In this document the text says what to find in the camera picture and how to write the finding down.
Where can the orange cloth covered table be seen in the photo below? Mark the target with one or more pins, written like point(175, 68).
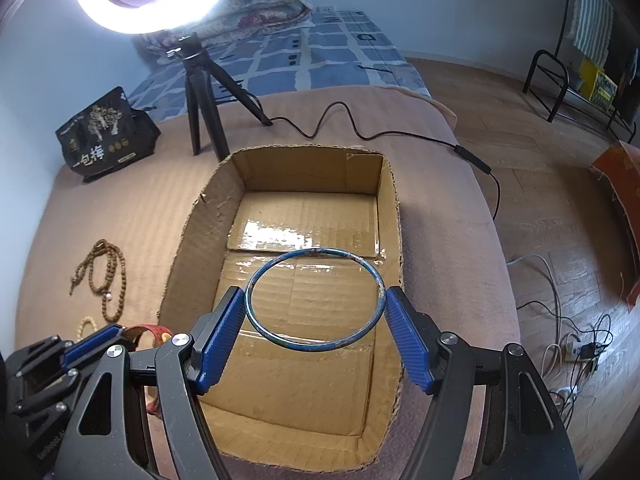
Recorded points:
point(620, 170)

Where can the dark hanging clothes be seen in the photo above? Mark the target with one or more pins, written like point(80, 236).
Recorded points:
point(627, 60)

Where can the yellow box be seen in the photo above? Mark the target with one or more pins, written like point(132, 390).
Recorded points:
point(597, 82)

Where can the blue patterned bedsheet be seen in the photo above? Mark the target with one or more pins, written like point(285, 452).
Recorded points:
point(340, 50)

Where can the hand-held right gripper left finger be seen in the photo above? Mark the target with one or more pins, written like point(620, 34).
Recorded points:
point(220, 342)

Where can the white power strip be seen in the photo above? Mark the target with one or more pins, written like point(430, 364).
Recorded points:
point(582, 352)

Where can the black tripod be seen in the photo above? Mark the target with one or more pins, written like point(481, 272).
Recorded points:
point(192, 85)

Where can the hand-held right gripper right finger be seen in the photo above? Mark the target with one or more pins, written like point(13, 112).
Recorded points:
point(407, 345)

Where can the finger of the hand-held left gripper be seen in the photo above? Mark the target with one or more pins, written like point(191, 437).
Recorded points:
point(95, 342)

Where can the black metal clothes rack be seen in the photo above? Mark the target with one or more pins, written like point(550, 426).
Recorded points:
point(542, 55)

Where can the cardboard box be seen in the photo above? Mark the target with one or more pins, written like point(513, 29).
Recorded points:
point(300, 210)

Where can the striped hanging cloth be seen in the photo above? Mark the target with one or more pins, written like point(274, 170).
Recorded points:
point(595, 20)

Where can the black printed bag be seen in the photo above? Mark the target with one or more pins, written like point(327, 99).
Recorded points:
point(107, 135)

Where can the folded floral quilt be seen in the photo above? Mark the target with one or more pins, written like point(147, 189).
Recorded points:
point(270, 0)

